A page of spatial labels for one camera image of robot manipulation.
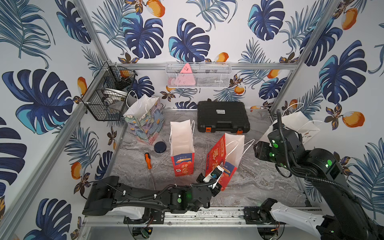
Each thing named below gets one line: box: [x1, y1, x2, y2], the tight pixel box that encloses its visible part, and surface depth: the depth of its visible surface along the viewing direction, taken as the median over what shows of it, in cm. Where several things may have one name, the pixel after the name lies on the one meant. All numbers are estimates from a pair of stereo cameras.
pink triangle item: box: [171, 63, 196, 86], surface depth 92 cm
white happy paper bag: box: [282, 110, 321, 144], surface depth 85 cm
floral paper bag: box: [123, 90, 165, 145], surface depth 93 cm
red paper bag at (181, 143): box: [169, 119, 195, 177], surface depth 78 cm
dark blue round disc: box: [154, 141, 167, 154], surface depth 100 cm
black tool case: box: [197, 98, 250, 134], surface depth 110 cm
